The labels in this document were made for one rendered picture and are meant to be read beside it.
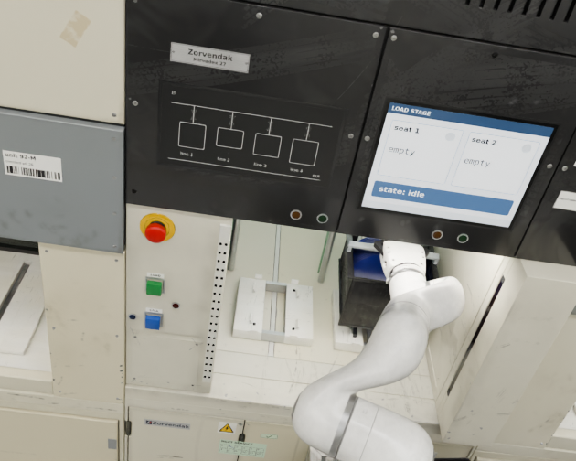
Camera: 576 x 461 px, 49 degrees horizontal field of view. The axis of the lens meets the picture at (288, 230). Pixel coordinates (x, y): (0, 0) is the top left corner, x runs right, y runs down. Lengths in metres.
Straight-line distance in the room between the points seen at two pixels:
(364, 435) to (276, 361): 0.70
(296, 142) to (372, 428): 0.48
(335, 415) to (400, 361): 0.13
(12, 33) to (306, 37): 0.46
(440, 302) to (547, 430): 0.57
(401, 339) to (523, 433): 0.78
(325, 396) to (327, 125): 0.44
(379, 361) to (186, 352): 0.59
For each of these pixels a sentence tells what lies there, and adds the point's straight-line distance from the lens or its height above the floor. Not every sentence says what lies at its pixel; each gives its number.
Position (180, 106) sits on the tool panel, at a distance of 1.09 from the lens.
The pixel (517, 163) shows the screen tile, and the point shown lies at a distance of 1.18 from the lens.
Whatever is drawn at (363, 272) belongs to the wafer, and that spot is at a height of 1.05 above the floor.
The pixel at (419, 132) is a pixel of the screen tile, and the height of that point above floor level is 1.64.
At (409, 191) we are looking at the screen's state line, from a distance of 1.17.
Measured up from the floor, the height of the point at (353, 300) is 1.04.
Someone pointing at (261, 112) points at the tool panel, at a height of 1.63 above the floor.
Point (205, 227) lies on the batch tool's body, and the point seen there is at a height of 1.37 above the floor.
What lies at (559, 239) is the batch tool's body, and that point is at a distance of 1.31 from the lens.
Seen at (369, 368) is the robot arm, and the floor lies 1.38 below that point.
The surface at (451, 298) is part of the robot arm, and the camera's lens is 1.31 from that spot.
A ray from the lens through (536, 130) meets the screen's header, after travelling 1.16.
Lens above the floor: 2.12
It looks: 37 degrees down
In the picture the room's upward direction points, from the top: 11 degrees clockwise
